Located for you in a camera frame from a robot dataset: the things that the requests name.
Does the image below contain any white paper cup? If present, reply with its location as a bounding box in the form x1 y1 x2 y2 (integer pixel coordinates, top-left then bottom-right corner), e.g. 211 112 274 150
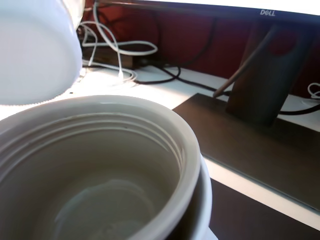
192 154 220 240

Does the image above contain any thin brown rod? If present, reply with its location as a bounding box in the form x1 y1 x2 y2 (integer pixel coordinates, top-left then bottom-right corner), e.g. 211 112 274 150
212 46 261 99

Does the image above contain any dark mat with WOWROBO print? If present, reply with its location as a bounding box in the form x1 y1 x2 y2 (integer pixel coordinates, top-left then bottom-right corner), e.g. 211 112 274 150
207 178 320 240

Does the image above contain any Dell monitor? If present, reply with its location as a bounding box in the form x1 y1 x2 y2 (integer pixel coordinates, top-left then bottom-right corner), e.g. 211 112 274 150
94 0 320 29

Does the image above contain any thin white cable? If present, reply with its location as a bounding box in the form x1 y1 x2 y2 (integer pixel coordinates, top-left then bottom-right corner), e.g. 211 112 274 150
84 0 139 87
306 82 320 101
79 21 159 57

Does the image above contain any dark brown box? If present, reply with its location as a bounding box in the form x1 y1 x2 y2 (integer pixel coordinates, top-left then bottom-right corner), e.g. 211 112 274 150
81 46 137 70

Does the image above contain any clear plastic water bottle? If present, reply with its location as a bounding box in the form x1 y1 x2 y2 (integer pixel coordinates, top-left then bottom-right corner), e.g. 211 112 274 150
0 0 86 106

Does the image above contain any beige ridged cup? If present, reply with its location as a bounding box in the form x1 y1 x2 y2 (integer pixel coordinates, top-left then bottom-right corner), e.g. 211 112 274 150
0 94 203 240

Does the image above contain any black cable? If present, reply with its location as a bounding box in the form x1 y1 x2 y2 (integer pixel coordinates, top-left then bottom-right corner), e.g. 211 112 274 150
136 17 231 97
276 103 320 117

